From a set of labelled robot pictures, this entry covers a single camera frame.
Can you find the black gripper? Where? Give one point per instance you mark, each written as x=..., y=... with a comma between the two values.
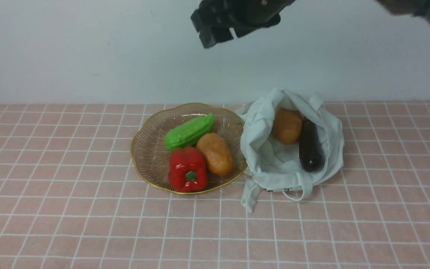
x=214, y=19

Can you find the brown potato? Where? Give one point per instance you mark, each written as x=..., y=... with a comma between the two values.
x=287, y=126
x=218, y=157

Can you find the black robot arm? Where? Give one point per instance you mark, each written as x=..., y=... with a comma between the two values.
x=415, y=8

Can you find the brown potato in bag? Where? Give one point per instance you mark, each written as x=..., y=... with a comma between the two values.
x=287, y=126

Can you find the white cloth bag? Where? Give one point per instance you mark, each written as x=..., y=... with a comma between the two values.
x=273, y=166

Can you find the green cucumber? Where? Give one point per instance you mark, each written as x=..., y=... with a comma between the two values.
x=189, y=133

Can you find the red bell pepper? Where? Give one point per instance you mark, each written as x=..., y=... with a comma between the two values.
x=187, y=170

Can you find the dark purple eggplant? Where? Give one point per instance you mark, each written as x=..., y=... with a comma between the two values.
x=311, y=154

